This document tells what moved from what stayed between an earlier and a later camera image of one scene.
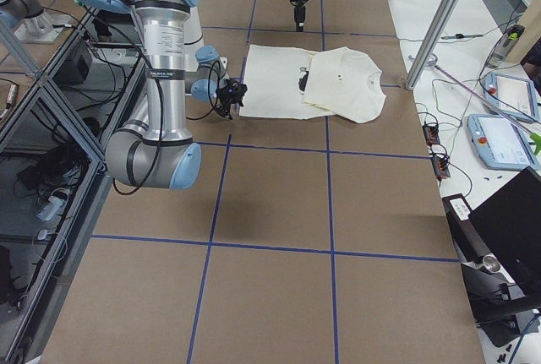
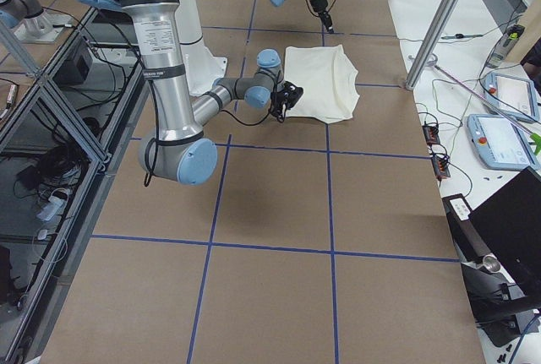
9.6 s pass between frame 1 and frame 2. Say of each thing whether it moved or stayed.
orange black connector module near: stayed
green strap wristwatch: stayed
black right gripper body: moved
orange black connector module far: stayed
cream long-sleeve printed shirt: moved
